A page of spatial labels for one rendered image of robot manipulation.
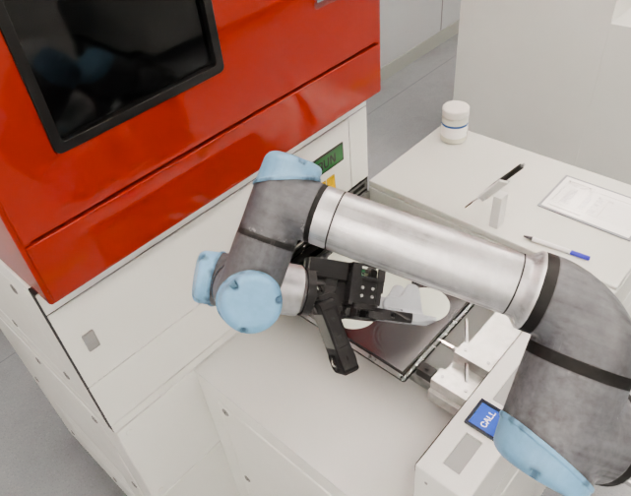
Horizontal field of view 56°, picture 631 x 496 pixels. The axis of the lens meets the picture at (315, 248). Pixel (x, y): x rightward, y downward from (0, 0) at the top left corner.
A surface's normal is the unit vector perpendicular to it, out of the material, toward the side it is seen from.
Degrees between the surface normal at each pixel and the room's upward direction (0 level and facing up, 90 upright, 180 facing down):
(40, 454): 0
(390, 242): 52
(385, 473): 0
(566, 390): 44
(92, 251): 90
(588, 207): 0
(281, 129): 90
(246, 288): 59
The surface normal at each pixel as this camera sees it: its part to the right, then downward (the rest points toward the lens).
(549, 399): -0.58, -0.18
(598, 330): -0.09, -0.22
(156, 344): 0.74, 0.40
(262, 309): 0.25, 0.13
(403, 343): -0.08, -0.74
